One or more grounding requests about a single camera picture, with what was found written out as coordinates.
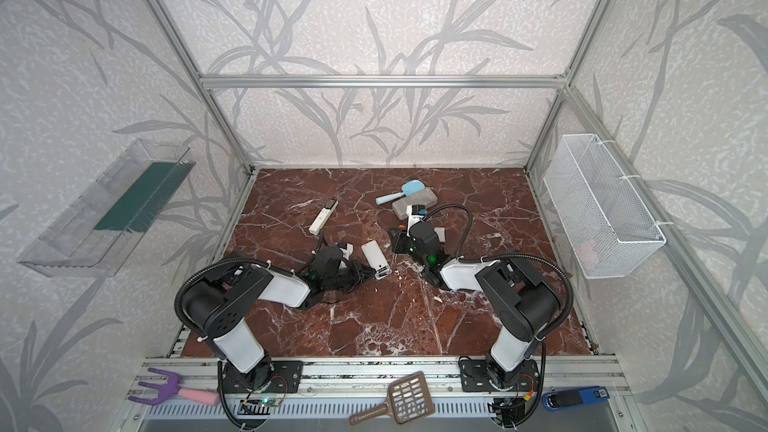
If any white battery cover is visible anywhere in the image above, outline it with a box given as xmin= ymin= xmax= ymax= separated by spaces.
xmin=434 ymin=227 xmax=446 ymax=243

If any white remote control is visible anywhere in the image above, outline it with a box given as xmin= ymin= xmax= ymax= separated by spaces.
xmin=361 ymin=240 xmax=392 ymax=280

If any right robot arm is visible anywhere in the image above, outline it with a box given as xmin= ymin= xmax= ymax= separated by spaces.
xmin=388 ymin=221 xmax=574 ymax=390

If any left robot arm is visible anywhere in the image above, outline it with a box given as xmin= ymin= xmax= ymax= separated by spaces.
xmin=174 ymin=245 xmax=376 ymax=375

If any slim white remote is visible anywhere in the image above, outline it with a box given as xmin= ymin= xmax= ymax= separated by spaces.
xmin=309 ymin=198 xmax=338 ymax=236

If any grey stone block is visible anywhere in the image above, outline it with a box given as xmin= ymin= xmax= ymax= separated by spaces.
xmin=392 ymin=188 xmax=438 ymax=220

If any brown slotted scoop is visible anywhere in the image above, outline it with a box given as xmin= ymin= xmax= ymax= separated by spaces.
xmin=349 ymin=371 xmax=436 ymax=425

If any purple pink garden fork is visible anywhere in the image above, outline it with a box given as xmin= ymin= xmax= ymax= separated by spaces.
xmin=127 ymin=367 xmax=220 ymax=406

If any blue black device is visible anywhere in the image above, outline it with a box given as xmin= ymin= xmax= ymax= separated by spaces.
xmin=541 ymin=386 xmax=610 ymax=412

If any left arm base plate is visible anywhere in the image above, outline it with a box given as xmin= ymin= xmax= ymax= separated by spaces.
xmin=218 ymin=357 xmax=304 ymax=394

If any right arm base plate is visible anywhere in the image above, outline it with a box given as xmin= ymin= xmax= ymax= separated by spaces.
xmin=457 ymin=356 xmax=540 ymax=394

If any white wire basket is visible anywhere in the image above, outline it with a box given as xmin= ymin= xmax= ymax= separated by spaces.
xmin=544 ymin=134 xmax=666 ymax=279

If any clear plastic wall shelf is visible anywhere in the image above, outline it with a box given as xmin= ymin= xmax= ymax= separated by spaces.
xmin=18 ymin=139 xmax=196 ymax=278

